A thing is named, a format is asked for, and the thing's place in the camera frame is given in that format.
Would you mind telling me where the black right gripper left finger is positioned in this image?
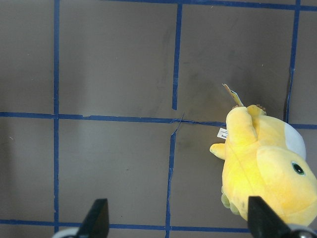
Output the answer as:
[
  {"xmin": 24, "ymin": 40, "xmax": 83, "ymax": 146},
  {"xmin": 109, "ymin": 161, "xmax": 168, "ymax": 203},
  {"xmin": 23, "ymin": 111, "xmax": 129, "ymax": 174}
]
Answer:
[{"xmin": 52, "ymin": 198, "xmax": 109, "ymax": 238}]

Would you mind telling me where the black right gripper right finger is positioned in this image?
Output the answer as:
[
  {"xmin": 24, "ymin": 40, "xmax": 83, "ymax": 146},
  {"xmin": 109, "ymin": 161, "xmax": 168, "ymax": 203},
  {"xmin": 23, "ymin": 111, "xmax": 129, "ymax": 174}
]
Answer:
[{"xmin": 247, "ymin": 195, "xmax": 317, "ymax": 238}]

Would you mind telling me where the yellow plush dinosaur toy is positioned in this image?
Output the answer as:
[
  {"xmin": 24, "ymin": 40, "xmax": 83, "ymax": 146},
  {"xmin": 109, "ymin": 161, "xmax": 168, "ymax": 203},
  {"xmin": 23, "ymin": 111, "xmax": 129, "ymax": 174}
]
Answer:
[{"xmin": 210, "ymin": 91, "xmax": 317, "ymax": 226}]

